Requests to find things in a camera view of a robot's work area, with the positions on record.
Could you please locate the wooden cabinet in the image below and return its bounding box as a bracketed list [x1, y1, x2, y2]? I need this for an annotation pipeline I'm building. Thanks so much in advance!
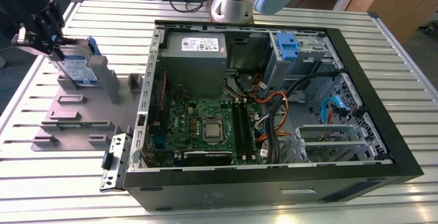
[344, 0, 438, 46]

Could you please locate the grey parts rack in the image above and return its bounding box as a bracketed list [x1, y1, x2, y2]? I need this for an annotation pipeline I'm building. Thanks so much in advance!
[30, 56, 146, 153]

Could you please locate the red twisted fan wire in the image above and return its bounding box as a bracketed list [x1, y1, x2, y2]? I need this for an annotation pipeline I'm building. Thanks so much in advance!
[153, 69, 169, 126]

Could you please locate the black case fan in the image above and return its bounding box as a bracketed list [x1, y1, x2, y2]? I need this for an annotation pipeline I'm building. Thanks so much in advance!
[149, 69, 169, 132]

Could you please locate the green motherboard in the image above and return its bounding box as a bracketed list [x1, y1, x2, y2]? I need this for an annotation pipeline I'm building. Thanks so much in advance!
[141, 98, 275, 167]

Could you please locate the orange yellow wire bundle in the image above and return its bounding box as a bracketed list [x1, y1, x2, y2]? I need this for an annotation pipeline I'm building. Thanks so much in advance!
[252, 72, 291, 142]

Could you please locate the hinged silver slot bracket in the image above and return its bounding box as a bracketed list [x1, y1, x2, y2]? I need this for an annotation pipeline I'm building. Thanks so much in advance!
[98, 132, 133, 193]

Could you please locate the green RAM stick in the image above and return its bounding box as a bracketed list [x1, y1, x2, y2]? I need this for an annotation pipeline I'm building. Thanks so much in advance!
[40, 120, 116, 130]

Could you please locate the thick black wire bundle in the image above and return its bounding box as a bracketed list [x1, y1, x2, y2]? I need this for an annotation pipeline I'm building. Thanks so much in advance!
[264, 71, 343, 165]

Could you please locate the blue drive cage latch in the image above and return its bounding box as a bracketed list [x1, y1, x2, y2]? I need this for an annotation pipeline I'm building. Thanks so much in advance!
[276, 32, 301, 60]

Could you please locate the blue data wire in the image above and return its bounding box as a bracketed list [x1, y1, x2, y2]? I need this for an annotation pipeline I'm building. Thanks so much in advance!
[320, 96, 348, 125]

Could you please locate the hard disk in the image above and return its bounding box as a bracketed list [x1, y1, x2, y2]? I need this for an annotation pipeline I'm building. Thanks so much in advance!
[46, 36, 102, 91]

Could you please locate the silver CPU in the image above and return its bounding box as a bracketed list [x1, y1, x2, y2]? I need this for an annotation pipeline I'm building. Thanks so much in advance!
[204, 123, 223, 138]

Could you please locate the blue expansion slot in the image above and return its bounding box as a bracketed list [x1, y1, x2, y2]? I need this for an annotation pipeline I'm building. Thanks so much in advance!
[152, 133, 166, 151]

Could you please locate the grey metal drive cage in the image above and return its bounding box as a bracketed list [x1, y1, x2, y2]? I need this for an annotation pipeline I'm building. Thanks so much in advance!
[264, 30, 343, 89]

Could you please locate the grey power supply box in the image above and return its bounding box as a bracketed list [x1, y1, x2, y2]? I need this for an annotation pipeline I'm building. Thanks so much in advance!
[158, 31, 228, 100]

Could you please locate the black RAM slot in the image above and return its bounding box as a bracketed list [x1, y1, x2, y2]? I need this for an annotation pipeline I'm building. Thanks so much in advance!
[240, 97, 257, 161]
[232, 97, 248, 161]

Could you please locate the black open PC case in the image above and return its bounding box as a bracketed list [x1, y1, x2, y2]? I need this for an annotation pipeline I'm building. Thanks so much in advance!
[121, 18, 424, 212]

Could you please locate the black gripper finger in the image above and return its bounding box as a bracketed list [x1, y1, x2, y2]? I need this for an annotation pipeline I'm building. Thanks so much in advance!
[33, 0, 66, 61]
[12, 23, 58, 57]

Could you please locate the black graphics card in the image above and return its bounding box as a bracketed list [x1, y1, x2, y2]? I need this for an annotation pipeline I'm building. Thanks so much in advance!
[172, 150, 233, 167]

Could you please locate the silver disk bay cage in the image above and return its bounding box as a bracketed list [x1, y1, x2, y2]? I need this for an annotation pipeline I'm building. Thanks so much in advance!
[292, 124, 380, 164]

